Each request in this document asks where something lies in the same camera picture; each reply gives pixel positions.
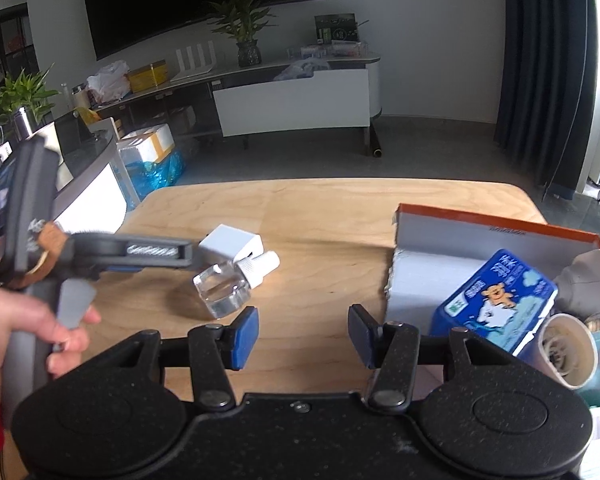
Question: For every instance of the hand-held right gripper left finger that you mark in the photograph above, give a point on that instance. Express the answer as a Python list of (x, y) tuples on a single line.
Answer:
[(245, 337)]

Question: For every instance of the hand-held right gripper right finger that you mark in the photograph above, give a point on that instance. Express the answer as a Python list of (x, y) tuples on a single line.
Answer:
[(361, 335)]

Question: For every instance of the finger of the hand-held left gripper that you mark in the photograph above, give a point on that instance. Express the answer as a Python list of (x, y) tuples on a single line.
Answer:
[(130, 251)]

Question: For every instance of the clear glass bottle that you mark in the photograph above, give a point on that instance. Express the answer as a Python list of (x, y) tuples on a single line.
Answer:
[(225, 291)]

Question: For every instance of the orange and white cardboard box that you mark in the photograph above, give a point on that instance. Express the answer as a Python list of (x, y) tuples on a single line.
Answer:
[(430, 270)]

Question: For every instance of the white cube charger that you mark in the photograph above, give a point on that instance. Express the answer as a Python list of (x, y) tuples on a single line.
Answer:
[(230, 242)]

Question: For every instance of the white plug-in heater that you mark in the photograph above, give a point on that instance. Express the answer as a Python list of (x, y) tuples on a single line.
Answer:
[(590, 280)]

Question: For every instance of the person's left hand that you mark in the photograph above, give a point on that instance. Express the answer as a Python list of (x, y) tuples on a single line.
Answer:
[(15, 320)]

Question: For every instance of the white ribbed round sideboard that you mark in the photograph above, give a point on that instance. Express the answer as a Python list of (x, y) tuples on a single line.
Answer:
[(92, 195)]

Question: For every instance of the blue plastic bag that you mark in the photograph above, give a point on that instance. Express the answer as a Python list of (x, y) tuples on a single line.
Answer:
[(155, 177)]

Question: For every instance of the bamboo plant in metal vase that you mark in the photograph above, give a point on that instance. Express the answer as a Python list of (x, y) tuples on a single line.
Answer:
[(20, 95)]

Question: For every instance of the white and yellow cardboard box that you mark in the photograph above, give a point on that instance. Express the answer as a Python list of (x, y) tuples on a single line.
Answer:
[(147, 142)]

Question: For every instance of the white plastic bag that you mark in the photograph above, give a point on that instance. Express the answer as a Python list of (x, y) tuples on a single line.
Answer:
[(110, 82)]

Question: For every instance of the yellow tin box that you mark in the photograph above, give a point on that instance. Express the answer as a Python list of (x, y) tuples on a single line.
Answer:
[(147, 76)]

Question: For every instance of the white router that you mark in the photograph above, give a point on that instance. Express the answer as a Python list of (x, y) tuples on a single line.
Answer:
[(195, 64)]

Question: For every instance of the white tv stand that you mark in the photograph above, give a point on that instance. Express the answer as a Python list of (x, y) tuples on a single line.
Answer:
[(290, 102)]

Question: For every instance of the crumpled plastic bags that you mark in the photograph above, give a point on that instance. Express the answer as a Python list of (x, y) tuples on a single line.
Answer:
[(300, 70)]

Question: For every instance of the potted plant in dark vase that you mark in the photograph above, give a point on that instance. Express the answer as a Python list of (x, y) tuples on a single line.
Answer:
[(245, 22)]

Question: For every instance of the black television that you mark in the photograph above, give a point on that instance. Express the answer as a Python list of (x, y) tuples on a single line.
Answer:
[(205, 0)]

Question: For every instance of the clear plastic boxes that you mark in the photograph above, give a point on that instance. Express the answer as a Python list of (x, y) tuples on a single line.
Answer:
[(330, 50)]

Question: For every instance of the green and black box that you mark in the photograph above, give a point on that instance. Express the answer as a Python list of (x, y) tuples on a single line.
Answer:
[(336, 27)]

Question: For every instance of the dark curtain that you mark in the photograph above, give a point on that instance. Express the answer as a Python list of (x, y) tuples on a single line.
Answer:
[(545, 70)]

